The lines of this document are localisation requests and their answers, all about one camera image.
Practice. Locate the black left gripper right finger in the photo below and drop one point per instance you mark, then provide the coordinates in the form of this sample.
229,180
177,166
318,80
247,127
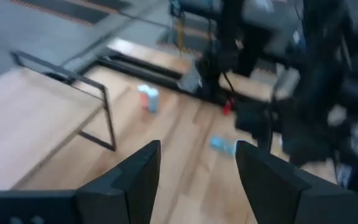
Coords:
272,193

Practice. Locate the black floor mat orange edge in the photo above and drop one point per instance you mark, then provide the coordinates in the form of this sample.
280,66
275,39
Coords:
73,7

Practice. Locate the black aluminium table frame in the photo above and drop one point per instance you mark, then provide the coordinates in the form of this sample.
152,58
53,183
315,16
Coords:
154,77

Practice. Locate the white bottle right side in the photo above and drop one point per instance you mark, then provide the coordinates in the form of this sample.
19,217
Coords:
154,101

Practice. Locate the small blue medicine bottle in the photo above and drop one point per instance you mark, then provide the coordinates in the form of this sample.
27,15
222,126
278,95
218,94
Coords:
221,144

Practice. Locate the small red medicine bottle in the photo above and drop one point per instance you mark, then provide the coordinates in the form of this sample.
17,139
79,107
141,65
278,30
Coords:
143,101

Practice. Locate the wooden shelf black metal frame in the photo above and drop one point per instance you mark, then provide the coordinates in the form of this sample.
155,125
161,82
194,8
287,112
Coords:
26,124

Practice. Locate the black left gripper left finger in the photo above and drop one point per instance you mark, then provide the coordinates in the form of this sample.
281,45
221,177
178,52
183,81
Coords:
126,199

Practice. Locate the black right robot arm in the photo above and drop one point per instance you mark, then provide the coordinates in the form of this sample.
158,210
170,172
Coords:
315,77

